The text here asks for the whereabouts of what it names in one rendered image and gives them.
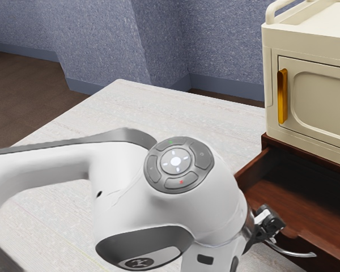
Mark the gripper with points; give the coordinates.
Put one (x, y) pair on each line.
(269, 224)

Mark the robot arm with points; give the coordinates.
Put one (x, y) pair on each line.
(170, 209)

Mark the dark brown wooden cabinet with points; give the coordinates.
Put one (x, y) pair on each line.
(297, 148)

